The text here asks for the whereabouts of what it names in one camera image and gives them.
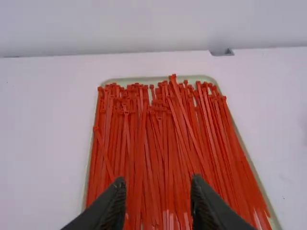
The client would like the row of orange cable ties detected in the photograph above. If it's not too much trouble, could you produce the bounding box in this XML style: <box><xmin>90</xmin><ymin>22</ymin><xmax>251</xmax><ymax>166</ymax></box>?
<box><xmin>85</xmin><ymin>74</ymin><xmax>273</xmax><ymax>230</ymax></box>

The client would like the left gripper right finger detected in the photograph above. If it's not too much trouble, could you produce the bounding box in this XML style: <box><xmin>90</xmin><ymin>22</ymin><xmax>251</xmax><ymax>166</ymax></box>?
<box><xmin>190</xmin><ymin>173</ymin><xmax>259</xmax><ymax>230</ymax></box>

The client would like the pale tray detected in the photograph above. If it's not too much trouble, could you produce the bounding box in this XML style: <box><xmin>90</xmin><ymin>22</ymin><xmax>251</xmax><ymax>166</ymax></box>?
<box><xmin>81</xmin><ymin>74</ymin><xmax>283</xmax><ymax>230</ymax></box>

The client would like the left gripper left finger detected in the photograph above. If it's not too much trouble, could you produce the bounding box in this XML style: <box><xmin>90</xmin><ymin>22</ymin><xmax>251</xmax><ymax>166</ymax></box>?
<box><xmin>59</xmin><ymin>176</ymin><xmax>127</xmax><ymax>230</ymax></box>

